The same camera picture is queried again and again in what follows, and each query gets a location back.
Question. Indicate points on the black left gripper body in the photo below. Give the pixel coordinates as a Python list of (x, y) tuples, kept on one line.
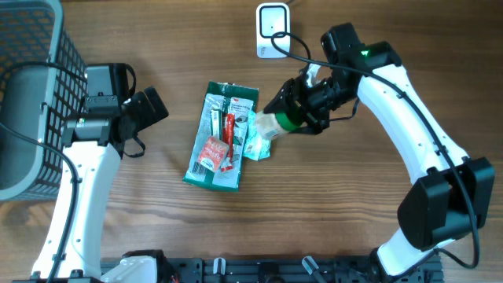
[(128, 111)]

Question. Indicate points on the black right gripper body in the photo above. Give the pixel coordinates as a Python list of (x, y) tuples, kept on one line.
[(324, 97)]

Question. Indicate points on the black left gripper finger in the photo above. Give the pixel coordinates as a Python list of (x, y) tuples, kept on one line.
[(140, 110), (159, 110)]

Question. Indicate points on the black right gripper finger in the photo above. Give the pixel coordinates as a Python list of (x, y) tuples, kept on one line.
[(311, 126), (286, 99)]

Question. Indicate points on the green lid jar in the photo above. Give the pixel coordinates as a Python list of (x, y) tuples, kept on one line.
[(274, 125)]

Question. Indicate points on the green narrow box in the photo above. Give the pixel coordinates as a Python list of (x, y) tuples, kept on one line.
[(216, 123)]

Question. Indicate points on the mint flushable wipes pack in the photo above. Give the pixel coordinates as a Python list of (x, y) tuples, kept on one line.
[(255, 147)]

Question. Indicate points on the red stick sachet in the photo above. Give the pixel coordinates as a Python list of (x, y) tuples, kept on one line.
[(228, 139)]

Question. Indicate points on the orange tissue packet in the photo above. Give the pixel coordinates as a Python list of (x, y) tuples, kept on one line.
[(213, 154)]

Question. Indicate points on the green 3M cleaner package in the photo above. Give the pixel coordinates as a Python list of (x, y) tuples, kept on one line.
[(229, 98)]

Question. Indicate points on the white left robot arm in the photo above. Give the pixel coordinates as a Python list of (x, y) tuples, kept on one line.
[(93, 145)]

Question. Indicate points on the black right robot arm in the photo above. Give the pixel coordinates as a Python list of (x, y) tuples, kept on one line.
[(450, 193)]

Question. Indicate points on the white barcode scanner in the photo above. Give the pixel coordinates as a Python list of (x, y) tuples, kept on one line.
[(270, 18)]

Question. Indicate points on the grey mesh shopping basket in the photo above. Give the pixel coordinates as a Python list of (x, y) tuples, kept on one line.
[(41, 86)]

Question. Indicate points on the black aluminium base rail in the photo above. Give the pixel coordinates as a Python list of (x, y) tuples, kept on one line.
[(335, 270)]

